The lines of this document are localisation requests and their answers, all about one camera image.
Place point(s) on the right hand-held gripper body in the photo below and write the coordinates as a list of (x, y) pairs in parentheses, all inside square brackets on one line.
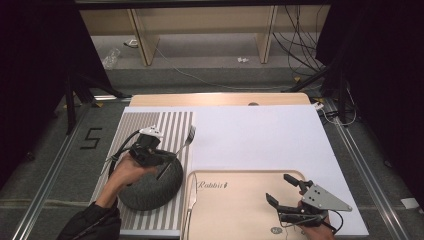
[(321, 200)]

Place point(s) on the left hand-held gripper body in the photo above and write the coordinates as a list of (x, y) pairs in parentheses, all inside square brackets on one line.
[(145, 151)]

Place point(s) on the beige tray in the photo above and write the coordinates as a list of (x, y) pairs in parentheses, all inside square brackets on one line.
[(240, 206)]

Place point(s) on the black textured plate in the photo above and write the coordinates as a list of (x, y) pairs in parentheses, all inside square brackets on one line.
[(150, 196)]

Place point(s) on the silver table knife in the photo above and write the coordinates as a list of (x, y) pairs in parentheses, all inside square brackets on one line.
[(192, 196)]

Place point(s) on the person's left hand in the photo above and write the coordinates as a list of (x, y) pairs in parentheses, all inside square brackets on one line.
[(128, 173)]

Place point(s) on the person's right hand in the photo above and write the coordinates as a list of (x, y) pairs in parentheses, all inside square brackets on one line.
[(318, 234)]

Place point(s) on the gray striped placemat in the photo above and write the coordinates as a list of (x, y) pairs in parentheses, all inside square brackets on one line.
[(173, 120)]

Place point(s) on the black tripod stand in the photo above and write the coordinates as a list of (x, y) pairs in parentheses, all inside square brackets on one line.
[(310, 80), (70, 106)]

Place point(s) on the white paper slip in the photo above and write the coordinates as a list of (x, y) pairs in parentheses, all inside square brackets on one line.
[(410, 203)]

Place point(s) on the clear plastic wrap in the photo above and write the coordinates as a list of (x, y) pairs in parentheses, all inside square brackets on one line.
[(111, 58)]

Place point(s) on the small white plastic piece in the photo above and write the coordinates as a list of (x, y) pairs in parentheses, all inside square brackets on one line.
[(242, 60)]

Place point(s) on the light wooden desk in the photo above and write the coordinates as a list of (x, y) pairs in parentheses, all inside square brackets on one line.
[(200, 20)]

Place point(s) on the black curtain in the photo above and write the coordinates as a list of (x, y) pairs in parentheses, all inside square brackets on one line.
[(33, 66), (383, 66)]

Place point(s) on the metal floor rail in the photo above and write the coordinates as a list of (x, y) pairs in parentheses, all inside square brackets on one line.
[(50, 180), (366, 173)]

